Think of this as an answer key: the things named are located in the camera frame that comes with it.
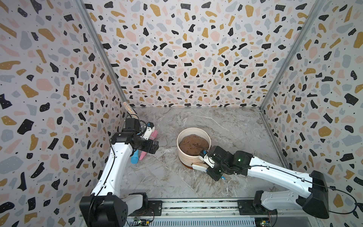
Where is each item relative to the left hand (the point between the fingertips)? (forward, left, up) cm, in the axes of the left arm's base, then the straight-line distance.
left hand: (150, 143), depth 79 cm
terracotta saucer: (-6, -18, -16) cm, 25 cm away
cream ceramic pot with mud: (+5, -22, -7) cm, 24 cm away
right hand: (-14, -31, -5) cm, 35 cm away
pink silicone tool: (+15, +4, -16) cm, 22 cm away
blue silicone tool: (-2, +13, -15) cm, 20 cm away
